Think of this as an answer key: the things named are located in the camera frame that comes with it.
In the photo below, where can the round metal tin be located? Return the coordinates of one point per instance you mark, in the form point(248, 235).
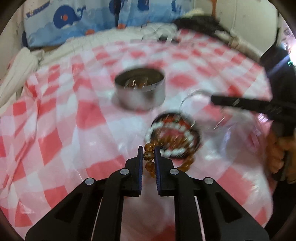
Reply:
point(138, 99)

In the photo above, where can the black jacket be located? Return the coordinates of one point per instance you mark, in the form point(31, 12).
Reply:
point(198, 22)

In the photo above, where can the blue whale print pillow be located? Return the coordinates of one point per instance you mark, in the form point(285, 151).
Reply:
point(67, 18)
point(148, 9)

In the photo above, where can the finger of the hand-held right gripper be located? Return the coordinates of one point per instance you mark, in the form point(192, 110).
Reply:
point(238, 103)

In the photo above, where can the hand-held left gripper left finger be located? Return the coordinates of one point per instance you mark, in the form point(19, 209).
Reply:
point(139, 166)

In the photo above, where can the orange tree wall sticker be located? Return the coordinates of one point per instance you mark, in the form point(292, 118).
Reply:
point(214, 5)

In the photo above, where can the person's right hand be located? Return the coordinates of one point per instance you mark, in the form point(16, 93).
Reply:
point(276, 153)

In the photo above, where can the white cloth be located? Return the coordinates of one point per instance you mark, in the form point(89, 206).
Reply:
point(195, 12)

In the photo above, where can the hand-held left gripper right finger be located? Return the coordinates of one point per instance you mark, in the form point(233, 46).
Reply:
point(157, 166)

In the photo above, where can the red white checkered plastic tablecloth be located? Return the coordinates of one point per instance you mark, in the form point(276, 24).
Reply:
point(69, 139)

